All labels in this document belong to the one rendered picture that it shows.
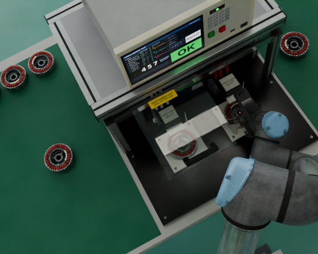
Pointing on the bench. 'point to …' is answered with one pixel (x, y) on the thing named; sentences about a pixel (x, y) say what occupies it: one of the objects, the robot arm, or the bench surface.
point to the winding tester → (163, 24)
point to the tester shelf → (100, 105)
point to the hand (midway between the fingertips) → (239, 113)
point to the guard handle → (201, 155)
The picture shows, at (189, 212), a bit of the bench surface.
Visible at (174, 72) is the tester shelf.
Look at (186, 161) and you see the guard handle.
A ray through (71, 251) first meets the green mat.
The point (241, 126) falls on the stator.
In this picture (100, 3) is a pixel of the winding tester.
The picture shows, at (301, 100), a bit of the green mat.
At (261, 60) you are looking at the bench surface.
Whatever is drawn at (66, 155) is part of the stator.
